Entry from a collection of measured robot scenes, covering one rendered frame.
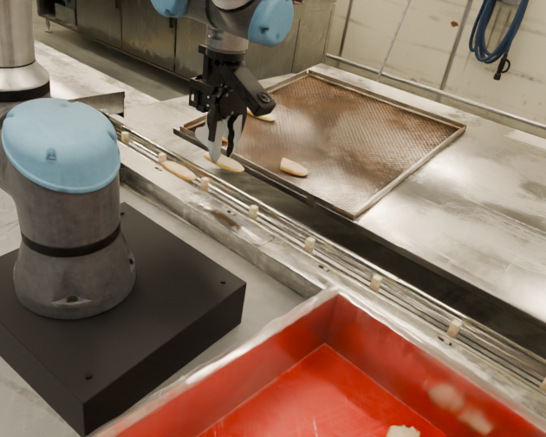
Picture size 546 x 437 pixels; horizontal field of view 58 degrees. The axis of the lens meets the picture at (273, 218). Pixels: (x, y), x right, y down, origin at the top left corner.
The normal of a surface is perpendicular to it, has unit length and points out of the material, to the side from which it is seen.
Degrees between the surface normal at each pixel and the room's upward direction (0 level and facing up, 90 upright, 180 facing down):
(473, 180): 10
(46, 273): 76
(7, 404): 0
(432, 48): 90
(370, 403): 0
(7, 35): 93
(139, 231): 4
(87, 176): 91
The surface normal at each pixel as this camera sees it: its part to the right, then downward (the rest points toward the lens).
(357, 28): -0.64, 0.31
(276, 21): 0.78, 0.45
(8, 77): 0.59, -0.22
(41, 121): 0.25, -0.75
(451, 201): 0.03, -0.78
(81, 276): 0.47, 0.29
